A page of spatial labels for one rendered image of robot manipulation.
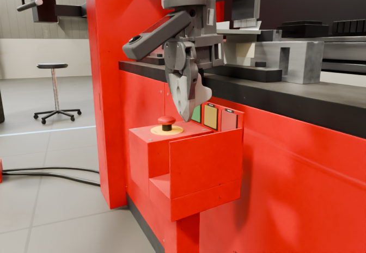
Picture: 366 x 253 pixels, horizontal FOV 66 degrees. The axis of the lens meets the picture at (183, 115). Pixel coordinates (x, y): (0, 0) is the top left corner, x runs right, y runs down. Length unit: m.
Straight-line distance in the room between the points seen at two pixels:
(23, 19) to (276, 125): 9.09
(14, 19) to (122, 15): 7.97
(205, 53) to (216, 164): 0.20
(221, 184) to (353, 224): 0.22
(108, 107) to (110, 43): 0.34
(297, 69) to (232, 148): 0.27
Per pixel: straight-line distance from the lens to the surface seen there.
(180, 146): 0.48
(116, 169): 1.74
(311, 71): 0.72
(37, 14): 2.09
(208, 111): 0.63
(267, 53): 0.78
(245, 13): 0.89
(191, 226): 0.67
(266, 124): 0.62
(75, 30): 9.38
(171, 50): 0.50
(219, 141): 0.52
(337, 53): 0.97
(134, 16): 1.64
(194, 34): 0.50
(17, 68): 9.50
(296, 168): 0.59
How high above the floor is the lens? 0.97
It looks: 14 degrees down
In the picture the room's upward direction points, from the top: straight up
